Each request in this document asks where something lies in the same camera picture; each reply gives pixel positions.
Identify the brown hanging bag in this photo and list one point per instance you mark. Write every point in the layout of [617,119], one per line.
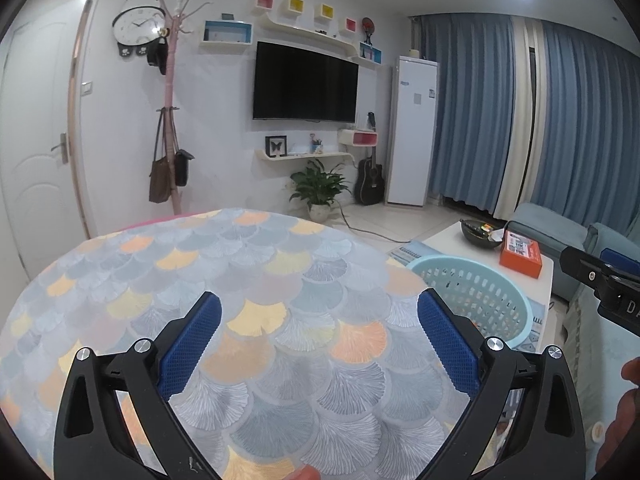
[160,180]

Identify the green potted plant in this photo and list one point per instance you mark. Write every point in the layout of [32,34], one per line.
[320,185]

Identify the small blue cube shelf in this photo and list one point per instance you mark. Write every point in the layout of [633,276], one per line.
[370,53]

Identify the yellow cube shelf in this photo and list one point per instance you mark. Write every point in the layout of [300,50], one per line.
[296,5]
[325,11]

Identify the orange box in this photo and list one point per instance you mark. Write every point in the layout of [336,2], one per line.
[520,255]

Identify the light blue plastic basket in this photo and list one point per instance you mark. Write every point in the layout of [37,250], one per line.
[500,285]

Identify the small black hanging pouch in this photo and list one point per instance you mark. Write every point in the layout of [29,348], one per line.
[157,57]

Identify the black butterfly picture frame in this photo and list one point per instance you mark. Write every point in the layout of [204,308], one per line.
[276,145]

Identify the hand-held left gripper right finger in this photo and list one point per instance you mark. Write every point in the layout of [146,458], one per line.
[450,345]

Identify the white coffee table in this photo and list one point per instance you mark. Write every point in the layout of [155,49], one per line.
[450,240]

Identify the beige curtain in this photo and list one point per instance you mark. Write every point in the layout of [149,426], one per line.
[520,110]

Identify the panda wall clock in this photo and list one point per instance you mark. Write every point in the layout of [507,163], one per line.
[137,22]

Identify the long white wall shelf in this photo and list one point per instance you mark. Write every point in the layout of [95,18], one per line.
[300,156]

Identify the person's left hand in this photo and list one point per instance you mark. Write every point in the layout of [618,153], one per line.
[301,474]

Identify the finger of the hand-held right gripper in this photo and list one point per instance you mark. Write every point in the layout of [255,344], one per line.
[620,261]

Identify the round table with fan-pattern tablecloth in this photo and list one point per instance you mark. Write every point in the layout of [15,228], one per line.
[300,285]

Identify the red cube shelf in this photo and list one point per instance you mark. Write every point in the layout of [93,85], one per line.
[351,25]

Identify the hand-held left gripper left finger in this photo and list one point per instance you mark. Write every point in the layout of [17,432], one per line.
[192,345]

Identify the black guitar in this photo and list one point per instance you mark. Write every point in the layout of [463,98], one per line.
[370,180]

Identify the small shelf figurine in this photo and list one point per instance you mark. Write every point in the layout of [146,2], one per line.
[316,144]

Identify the teal sofa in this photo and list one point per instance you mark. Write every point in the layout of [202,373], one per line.
[545,230]

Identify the white refrigerator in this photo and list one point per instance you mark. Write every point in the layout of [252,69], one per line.
[410,130]

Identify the black flat television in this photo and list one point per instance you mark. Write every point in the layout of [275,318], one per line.
[305,82]

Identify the blue white box shelf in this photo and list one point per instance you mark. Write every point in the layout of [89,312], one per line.
[227,32]

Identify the dark bowl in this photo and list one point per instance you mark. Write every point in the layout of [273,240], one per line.
[475,235]

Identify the red round ornament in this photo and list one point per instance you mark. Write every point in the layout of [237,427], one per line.
[369,25]

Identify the red white drawer shelf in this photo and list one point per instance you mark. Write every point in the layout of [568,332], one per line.
[357,138]

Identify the blue curtain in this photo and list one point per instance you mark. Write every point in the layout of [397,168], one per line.
[590,125]
[465,110]

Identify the white light switch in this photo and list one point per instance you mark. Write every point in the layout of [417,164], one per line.
[87,88]

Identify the white door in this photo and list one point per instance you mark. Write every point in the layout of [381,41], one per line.
[35,135]

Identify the pink cube shelf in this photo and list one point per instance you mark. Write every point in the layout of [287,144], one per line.
[265,1]

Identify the pink coat rack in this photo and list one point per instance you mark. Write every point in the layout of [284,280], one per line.
[171,85]

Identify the person's right hand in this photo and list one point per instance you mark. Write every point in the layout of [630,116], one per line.
[622,425]

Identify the black hanging bag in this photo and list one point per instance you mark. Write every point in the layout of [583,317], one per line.
[182,167]

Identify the curved white wall shelf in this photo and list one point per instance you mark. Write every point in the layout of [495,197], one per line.
[300,30]

